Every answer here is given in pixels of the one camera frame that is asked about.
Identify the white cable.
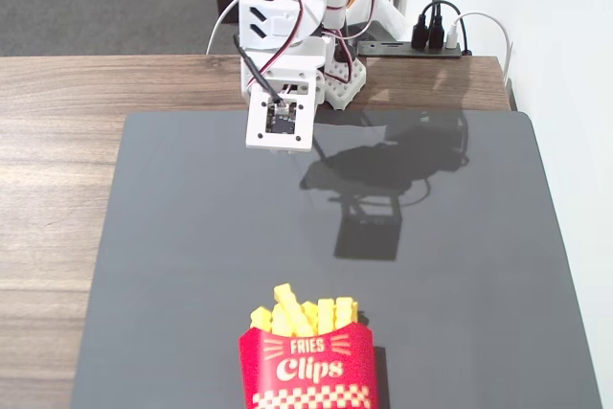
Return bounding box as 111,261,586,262
205,0,241,57

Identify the yellow fry clip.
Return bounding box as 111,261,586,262
272,283,308,337
249,306,273,332
317,298,336,334
334,296,360,330
301,301,321,334

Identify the black power strip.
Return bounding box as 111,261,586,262
356,40,473,59

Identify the black usb plug with cable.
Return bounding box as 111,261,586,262
427,0,464,50
410,0,438,50

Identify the black camera cable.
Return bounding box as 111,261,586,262
233,34,284,104

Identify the white usb plug with cable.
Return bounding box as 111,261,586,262
445,11,513,90

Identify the red white black servo wire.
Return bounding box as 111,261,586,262
258,0,307,87

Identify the red fries clips box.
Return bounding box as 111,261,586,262
238,322,381,409

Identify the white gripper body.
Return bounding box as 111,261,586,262
238,36,328,106

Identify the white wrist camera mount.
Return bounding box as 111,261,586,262
244,77,317,150

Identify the grey desk mat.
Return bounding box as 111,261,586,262
70,109,602,409

